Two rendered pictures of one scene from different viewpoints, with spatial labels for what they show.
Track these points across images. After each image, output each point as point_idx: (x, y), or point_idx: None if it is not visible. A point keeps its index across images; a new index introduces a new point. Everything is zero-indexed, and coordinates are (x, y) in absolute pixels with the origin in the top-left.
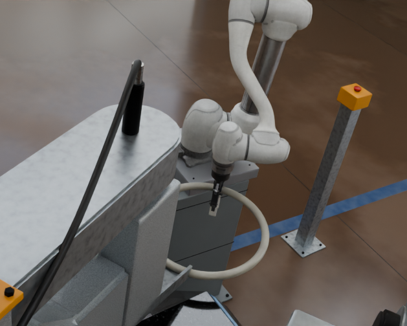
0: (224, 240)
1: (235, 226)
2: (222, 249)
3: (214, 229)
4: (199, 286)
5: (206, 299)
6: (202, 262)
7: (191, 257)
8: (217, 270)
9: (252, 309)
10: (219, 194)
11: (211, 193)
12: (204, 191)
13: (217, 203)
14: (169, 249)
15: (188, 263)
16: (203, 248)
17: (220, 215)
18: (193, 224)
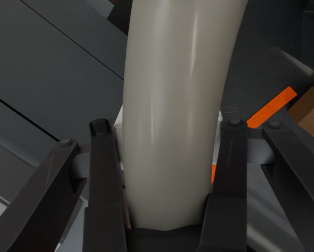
0: (35, 17)
1: None
2: (46, 15)
3: (46, 51)
4: (106, 30)
5: None
6: (93, 43)
7: (111, 68)
8: (70, 11)
9: None
10: (114, 139)
11: None
12: (19, 159)
13: (247, 132)
14: None
15: (118, 68)
16: (84, 55)
17: (11, 52)
18: (94, 112)
